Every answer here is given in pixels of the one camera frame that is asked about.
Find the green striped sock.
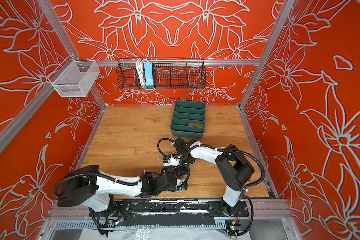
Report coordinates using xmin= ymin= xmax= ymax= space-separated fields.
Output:
xmin=188 ymin=122 xmax=204 ymax=128

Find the green compartment tray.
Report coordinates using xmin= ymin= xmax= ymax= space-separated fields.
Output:
xmin=171 ymin=100 xmax=206 ymax=139

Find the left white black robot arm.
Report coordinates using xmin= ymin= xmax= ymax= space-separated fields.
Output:
xmin=53 ymin=165 xmax=191 ymax=235

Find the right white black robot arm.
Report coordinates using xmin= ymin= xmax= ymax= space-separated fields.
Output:
xmin=157 ymin=138 xmax=266 ymax=217

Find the light blue box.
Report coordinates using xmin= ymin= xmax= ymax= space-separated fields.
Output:
xmin=144 ymin=62 xmax=154 ymax=88

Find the clear acrylic box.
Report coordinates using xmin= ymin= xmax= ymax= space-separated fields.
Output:
xmin=48 ymin=61 xmax=100 ymax=98

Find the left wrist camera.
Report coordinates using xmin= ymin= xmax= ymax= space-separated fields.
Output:
xmin=178 ymin=184 xmax=188 ymax=191

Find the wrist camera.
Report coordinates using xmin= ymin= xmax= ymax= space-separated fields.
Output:
xmin=163 ymin=157 xmax=181 ymax=167
xmin=178 ymin=184 xmax=188 ymax=191

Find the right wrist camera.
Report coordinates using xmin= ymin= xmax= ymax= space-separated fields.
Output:
xmin=163 ymin=157 xmax=181 ymax=167

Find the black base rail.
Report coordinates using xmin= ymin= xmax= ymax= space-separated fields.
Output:
xmin=88 ymin=197 xmax=250 ymax=227

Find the black wire basket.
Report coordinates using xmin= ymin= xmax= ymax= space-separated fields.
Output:
xmin=116 ymin=57 xmax=207 ymax=90

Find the white cable bundle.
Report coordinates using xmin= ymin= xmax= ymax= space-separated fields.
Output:
xmin=135 ymin=59 xmax=145 ymax=87

